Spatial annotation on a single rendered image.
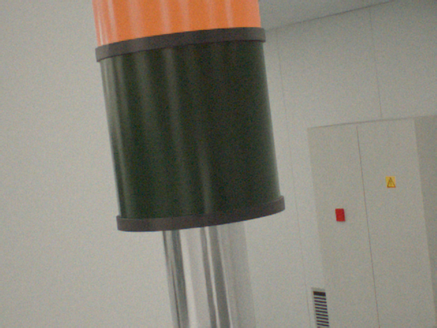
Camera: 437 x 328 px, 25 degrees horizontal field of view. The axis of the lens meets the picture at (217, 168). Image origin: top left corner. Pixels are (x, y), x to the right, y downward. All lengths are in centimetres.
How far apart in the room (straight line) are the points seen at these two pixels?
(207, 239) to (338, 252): 761
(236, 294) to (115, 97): 7
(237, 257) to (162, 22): 7
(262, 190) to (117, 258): 160
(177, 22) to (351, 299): 763
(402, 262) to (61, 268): 569
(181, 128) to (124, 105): 2
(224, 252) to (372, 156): 715
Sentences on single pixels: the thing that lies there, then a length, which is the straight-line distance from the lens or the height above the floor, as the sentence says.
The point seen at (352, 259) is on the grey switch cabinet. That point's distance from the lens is 778.
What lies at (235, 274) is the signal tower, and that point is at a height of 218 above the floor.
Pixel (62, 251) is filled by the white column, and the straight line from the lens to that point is 183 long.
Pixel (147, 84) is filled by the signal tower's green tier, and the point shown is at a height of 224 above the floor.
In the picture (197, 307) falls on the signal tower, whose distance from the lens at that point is 29.
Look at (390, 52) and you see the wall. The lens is 780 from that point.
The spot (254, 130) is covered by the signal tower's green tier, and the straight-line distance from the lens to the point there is 28.
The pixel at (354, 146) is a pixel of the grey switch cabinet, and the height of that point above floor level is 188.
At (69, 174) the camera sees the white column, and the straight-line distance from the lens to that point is 183.
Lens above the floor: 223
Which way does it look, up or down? 3 degrees down
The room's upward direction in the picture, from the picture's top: 7 degrees counter-clockwise
